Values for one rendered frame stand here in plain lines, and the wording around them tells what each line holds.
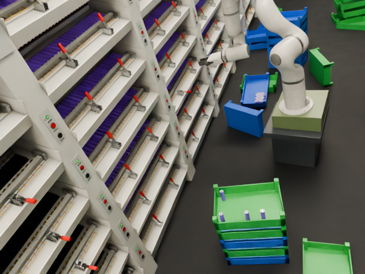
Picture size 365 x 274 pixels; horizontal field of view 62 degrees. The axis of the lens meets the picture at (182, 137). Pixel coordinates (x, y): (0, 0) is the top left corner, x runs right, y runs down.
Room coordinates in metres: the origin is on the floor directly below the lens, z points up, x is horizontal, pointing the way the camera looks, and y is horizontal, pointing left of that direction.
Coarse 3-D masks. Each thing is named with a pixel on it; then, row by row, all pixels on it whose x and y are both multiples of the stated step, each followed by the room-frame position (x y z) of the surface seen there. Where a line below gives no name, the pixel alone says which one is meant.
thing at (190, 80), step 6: (192, 54) 2.07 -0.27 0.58; (198, 54) 2.04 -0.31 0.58; (192, 60) 2.05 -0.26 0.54; (198, 60) 2.05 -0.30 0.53; (198, 66) 1.98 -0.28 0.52; (186, 72) 1.91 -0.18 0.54; (198, 72) 1.94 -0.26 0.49; (186, 78) 1.84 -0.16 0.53; (192, 78) 1.84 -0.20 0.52; (180, 84) 1.78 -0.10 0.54; (186, 84) 1.78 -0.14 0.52; (192, 84) 1.82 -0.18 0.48; (186, 90) 1.72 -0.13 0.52; (180, 96) 1.66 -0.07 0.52; (186, 96) 1.72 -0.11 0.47; (174, 102) 1.61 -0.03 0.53; (180, 102) 1.60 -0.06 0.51; (174, 108) 1.52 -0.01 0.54
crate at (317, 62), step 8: (312, 56) 2.15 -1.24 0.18; (320, 56) 2.07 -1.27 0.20; (312, 64) 2.15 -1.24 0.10; (320, 64) 1.98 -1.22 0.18; (328, 64) 1.92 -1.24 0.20; (312, 72) 2.15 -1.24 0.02; (320, 72) 1.98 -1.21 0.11; (328, 72) 1.92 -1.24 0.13; (320, 80) 1.98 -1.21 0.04; (328, 80) 1.92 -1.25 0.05
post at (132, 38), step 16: (96, 0) 1.51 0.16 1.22; (112, 0) 1.47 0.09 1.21; (128, 32) 1.46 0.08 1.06; (144, 32) 1.50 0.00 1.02; (144, 48) 1.46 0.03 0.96; (144, 80) 1.47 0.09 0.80; (160, 80) 1.49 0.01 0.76; (160, 96) 1.44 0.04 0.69; (160, 112) 1.46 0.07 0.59; (176, 160) 1.47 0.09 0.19; (192, 176) 1.46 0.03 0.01
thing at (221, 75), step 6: (222, 66) 2.57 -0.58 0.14; (228, 66) 2.57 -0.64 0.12; (222, 72) 2.47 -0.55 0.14; (228, 72) 2.48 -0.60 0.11; (216, 78) 2.28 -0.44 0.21; (222, 78) 2.39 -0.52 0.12; (216, 84) 2.29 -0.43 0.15; (222, 84) 2.31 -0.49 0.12; (216, 90) 2.23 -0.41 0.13; (216, 96) 2.11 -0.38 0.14
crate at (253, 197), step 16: (224, 192) 0.97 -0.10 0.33; (240, 192) 0.94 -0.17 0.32; (256, 192) 0.91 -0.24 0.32; (272, 192) 0.88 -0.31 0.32; (224, 208) 0.89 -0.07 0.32; (240, 208) 0.86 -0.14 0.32; (256, 208) 0.83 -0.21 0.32; (272, 208) 0.80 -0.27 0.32; (224, 224) 0.78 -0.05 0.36; (240, 224) 0.76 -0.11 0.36; (256, 224) 0.74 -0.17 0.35; (272, 224) 0.72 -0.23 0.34
